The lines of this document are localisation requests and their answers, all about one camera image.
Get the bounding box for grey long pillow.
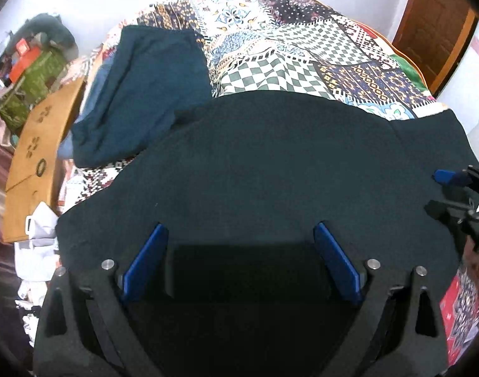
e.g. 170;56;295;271
16;13;80;60

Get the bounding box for striped pink curtain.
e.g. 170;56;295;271
0;106;32;283

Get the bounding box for black pants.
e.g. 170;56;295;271
55;91;479;377

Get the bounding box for folded dark teal garment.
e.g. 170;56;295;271
72;25;213;168

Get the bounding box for wooden lap desk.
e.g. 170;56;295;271
3;76;88;243

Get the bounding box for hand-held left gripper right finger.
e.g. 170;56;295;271
313;222;449;377

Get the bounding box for orange box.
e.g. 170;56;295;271
9;38;42;84

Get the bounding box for patchwork printed blanket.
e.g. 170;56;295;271
59;0;479;366

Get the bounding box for pile of white papers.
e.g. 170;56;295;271
14;201;69;325

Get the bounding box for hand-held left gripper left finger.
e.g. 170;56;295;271
33;222;173;377

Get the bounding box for folded blue jeans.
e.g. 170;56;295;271
58;45;120;160

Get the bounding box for green leaf-print storage box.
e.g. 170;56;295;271
0;49;70;132

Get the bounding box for brown wooden door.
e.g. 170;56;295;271
392;0;479;92

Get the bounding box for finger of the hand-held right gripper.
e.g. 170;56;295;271
425;199;472;226
433;169;475;188

